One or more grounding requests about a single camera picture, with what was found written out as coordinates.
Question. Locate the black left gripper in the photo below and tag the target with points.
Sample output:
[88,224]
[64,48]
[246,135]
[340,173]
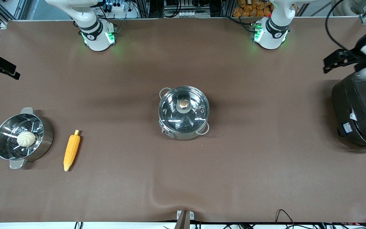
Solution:
[355,58]

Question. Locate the yellow corn cob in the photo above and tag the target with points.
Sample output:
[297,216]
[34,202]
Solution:
[71,149]

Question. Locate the glass pot lid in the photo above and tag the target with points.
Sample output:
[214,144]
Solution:
[183,105]

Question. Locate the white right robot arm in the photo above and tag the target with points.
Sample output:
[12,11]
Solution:
[96,35]

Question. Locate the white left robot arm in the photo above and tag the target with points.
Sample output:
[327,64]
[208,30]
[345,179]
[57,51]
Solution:
[273,33]

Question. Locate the steel steamer pot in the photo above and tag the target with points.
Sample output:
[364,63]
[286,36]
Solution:
[44,136]

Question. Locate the black rice cooker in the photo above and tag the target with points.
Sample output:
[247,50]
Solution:
[357,108]

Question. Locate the white steamed bun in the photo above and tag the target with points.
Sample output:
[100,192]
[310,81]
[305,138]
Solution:
[26,139]

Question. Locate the perforated steel steamer plate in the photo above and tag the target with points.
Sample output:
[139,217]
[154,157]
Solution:
[11,148]

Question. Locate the pile of orange buns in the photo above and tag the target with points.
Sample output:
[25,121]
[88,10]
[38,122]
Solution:
[252,8]

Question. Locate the white power strip with plugs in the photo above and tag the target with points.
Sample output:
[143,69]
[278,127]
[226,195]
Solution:
[119,9]

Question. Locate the small white power strip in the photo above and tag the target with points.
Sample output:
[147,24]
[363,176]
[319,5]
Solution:
[190,13]

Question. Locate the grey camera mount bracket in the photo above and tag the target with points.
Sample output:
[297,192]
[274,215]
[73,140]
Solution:
[184,219]

